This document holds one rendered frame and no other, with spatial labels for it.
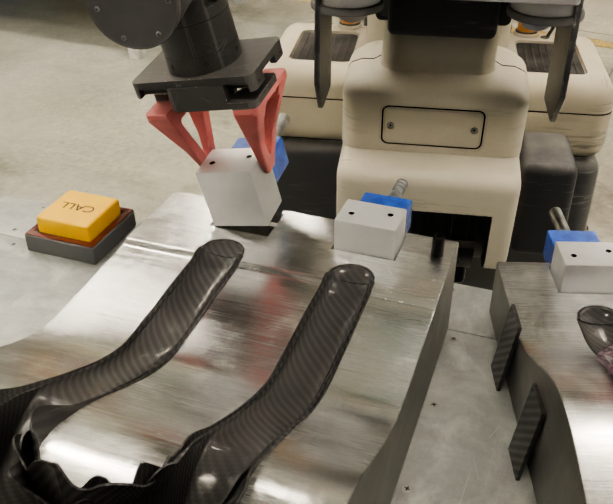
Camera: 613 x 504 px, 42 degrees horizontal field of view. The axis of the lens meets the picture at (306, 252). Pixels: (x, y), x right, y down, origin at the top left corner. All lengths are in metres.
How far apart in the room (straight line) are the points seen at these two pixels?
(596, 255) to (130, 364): 0.38
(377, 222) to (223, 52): 0.17
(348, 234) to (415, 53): 0.39
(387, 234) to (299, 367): 0.14
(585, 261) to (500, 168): 0.33
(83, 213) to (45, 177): 1.97
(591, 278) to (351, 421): 0.27
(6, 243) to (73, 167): 1.97
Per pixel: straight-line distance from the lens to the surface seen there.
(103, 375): 0.53
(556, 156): 1.15
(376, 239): 0.62
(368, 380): 0.52
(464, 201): 0.97
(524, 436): 0.58
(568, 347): 0.62
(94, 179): 2.73
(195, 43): 0.58
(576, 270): 0.67
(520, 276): 0.69
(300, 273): 0.61
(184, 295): 0.61
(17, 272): 0.82
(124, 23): 0.51
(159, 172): 2.72
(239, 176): 0.63
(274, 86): 0.61
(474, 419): 0.63
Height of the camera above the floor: 1.24
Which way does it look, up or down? 33 degrees down
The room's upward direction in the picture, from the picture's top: straight up
